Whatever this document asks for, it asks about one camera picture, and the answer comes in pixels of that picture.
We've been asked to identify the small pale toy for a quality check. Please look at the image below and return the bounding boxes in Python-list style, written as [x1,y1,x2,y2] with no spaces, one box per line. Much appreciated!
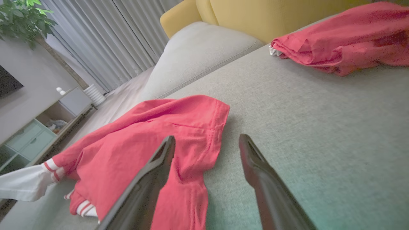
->
[45,119,68,134]

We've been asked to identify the pale green white cabinet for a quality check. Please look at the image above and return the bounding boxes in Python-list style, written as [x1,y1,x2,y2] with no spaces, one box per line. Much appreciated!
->
[0,87,96,175]

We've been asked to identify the red jersey with printed lettering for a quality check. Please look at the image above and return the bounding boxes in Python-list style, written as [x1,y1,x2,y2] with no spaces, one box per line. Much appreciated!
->
[269,2,409,76]

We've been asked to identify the red jersey with white sleeves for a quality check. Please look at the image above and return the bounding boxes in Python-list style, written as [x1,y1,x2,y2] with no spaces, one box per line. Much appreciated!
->
[0,95,230,230]

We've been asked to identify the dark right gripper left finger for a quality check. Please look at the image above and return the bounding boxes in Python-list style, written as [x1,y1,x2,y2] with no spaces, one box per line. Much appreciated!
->
[96,135,176,230]

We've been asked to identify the white ribbed vase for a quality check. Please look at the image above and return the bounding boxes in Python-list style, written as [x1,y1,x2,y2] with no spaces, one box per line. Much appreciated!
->
[83,84,106,107]

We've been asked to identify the black television screen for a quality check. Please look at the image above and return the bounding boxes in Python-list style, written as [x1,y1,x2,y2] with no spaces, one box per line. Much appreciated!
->
[0,65,24,99]

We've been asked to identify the grey pleated curtain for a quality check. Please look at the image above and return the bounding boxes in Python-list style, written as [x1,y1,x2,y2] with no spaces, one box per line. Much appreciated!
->
[42,0,182,93]

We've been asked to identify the grey fabric sofa seat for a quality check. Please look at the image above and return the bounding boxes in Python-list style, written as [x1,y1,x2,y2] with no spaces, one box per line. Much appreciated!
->
[0,13,409,230]

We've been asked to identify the green leafy potted tree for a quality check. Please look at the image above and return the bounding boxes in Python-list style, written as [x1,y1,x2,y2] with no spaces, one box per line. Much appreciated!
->
[0,0,90,90]

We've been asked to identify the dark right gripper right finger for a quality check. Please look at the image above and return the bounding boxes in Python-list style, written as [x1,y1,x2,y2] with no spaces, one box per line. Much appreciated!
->
[239,134,318,230]

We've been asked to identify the grey sofa cushion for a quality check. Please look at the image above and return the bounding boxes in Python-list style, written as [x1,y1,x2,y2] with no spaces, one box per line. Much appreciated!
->
[137,21,266,103]

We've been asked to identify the yellow sofa backrest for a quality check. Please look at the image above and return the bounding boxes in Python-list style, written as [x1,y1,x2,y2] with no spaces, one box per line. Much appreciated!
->
[160,0,374,43]

